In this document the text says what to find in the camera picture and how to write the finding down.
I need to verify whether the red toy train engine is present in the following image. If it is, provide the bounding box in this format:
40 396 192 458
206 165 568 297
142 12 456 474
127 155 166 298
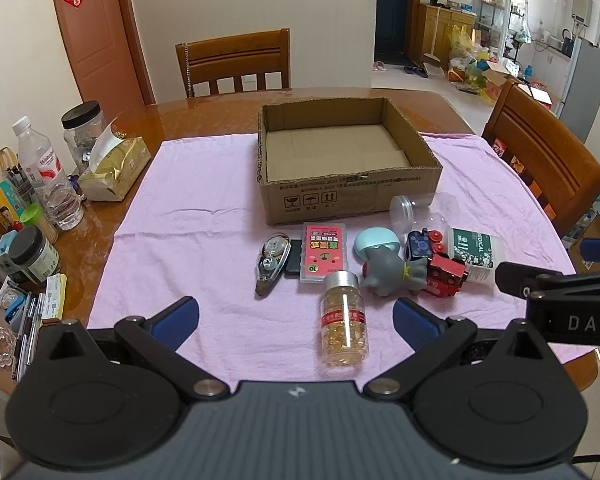
425 254 468 298

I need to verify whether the pen holder with pens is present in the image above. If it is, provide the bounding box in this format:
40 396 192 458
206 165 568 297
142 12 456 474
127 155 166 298
0 146 38 207

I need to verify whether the grey refrigerator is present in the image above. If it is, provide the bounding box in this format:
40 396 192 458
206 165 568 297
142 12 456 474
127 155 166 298
556 38 600 143

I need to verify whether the pink table cloth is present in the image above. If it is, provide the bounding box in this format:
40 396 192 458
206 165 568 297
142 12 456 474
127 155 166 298
88 133 573 385

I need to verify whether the black digital timer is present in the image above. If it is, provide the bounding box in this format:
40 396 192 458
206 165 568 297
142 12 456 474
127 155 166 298
284 240 302 278

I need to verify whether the black-lid dark jar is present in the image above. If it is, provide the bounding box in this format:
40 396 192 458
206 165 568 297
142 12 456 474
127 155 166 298
8 226 60 284

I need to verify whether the gold tissue pack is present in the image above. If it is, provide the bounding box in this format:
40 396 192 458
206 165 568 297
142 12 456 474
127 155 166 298
78 122 151 203

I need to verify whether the glass crystal dish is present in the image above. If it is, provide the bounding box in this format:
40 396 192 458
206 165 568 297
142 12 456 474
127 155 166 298
0 327 17 368

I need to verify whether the pink card box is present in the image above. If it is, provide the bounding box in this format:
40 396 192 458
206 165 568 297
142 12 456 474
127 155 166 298
300 222 348 283

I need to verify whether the wooden cabinet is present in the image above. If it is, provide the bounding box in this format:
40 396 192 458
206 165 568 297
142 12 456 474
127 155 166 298
415 3 476 67

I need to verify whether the brown wooden door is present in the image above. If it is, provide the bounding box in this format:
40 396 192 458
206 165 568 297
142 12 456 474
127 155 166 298
53 0 155 120

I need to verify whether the black blue toy train car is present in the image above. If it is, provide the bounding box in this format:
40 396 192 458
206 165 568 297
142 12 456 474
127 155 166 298
405 229 448 260

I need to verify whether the wooden chair at right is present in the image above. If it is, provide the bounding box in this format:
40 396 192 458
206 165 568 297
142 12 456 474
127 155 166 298
482 81 600 236

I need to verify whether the teal mushroom-shaped case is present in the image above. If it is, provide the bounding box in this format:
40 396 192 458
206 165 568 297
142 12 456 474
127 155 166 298
353 228 401 262

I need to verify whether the wooden chair behind table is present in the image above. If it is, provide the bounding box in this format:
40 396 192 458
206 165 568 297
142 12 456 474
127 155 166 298
175 28 291 99

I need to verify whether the green-lid small container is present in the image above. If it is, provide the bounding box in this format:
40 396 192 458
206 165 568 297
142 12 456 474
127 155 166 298
19 203 58 244

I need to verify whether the clear plastic jar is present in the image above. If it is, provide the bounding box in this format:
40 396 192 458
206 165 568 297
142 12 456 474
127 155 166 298
389 192 460 235

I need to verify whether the black-lid clear jar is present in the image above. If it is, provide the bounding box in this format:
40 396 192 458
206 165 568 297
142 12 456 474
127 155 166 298
60 101 105 174

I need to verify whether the grey cat figurine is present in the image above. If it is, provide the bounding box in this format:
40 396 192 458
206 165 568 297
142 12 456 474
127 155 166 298
361 246 428 297

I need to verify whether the yellow capsule pill bottle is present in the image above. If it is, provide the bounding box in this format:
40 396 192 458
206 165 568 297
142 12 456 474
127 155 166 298
321 271 368 366

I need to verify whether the white green-label plastic box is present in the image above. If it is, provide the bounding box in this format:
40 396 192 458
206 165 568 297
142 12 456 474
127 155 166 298
446 226 505 285

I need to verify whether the brown cardboard box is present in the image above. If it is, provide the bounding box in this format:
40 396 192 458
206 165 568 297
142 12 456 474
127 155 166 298
257 98 442 226

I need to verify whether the plastic water bottle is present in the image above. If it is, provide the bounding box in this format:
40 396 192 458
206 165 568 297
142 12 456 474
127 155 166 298
12 116 83 231

